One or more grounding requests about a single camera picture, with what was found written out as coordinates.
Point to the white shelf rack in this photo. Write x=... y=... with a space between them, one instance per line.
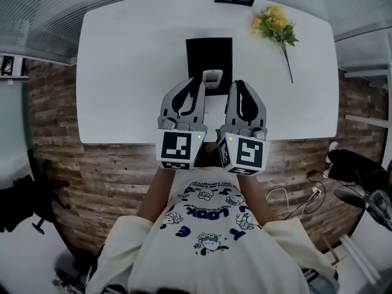
x=364 y=72

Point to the black box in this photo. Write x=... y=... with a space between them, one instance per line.
x=208 y=54

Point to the glass partition with blinds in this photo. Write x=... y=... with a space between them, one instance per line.
x=46 y=11

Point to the black office chair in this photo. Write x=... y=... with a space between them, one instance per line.
x=15 y=201

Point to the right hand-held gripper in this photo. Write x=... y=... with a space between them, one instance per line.
x=249 y=153

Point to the black stand base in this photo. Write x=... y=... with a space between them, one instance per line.
x=79 y=262

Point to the person's right forearm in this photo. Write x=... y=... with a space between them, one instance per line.
x=254 y=201

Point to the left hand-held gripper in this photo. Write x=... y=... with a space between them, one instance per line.
x=174 y=145

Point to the white remote control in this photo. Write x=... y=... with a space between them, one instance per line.
x=212 y=78

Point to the yellow flower bouquet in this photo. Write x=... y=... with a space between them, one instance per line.
x=274 y=23

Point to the person's left forearm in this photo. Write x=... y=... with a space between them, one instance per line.
x=156 y=194

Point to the person's cream printed shirt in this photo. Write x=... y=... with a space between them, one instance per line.
x=214 y=256

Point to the frosted glass door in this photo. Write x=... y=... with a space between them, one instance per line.
x=12 y=127

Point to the black round device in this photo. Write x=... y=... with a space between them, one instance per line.
x=349 y=198

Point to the person's dark trousers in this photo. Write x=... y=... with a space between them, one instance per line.
x=208 y=161

